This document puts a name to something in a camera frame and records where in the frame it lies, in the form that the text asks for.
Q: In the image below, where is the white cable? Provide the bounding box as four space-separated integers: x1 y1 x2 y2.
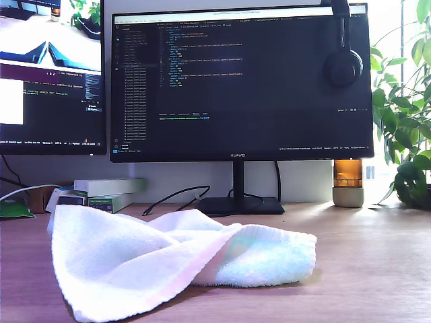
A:
0 183 61 202

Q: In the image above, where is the pastel striped tea towel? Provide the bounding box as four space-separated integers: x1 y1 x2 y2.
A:
46 204 318 323

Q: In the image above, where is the amber glass lamp grey base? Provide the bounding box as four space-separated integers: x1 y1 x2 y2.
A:
332 159 365 208

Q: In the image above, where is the black over-ear headphones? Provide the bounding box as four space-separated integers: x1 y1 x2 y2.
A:
321 0 364 89

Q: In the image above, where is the black USB cable with plug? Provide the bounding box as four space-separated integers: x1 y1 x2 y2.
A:
141 184 211 217

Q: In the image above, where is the thin black looped cable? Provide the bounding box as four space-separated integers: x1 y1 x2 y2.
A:
198 188 267 217

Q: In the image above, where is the green leafy houseplant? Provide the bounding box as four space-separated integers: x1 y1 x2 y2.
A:
369 0 431 211

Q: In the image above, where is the black monitor power cable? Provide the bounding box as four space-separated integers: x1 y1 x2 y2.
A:
274 160 283 203

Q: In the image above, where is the brown cardboard box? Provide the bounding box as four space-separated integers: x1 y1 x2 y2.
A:
26 184 57 215

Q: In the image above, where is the long white cardboard box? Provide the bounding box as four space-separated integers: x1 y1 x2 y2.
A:
73 178 147 196

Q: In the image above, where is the green foil packet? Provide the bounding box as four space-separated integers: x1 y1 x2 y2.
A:
0 198 36 219

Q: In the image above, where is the small dark box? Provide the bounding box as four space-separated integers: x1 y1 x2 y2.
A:
57 194 86 207

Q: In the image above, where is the thin black desk cable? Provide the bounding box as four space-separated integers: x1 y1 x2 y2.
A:
0 154 33 189

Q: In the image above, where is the black Huawei monitor on stand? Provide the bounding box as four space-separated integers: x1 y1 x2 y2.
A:
109 2 375 216

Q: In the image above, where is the green and white box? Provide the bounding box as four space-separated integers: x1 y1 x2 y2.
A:
88 193 135 215

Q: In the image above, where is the black monitor with terminal windows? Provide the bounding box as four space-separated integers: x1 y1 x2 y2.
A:
0 0 107 156

